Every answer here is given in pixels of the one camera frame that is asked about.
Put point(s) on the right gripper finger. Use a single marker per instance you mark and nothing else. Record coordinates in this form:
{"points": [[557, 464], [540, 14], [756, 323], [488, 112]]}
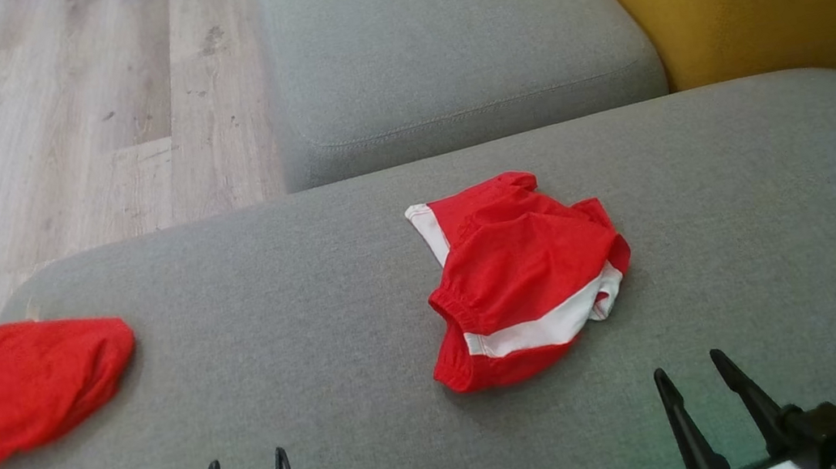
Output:
{"points": [[691, 433], [757, 404]]}

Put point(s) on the red shorts with white stripes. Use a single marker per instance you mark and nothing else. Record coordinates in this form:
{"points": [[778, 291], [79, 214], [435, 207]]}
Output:
{"points": [[521, 269]]}

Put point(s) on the red mesh garment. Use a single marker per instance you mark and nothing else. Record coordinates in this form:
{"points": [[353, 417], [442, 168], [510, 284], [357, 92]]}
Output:
{"points": [[22, 388]]}

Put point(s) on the large grey ottoman cushion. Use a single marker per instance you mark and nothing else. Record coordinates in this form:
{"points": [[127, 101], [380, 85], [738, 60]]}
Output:
{"points": [[316, 322]]}

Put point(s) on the grey sofa seat cushion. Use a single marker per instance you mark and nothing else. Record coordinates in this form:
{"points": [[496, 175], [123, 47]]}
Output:
{"points": [[440, 43]]}

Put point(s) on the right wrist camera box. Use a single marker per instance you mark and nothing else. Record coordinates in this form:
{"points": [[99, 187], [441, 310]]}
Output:
{"points": [[829, 426]]}

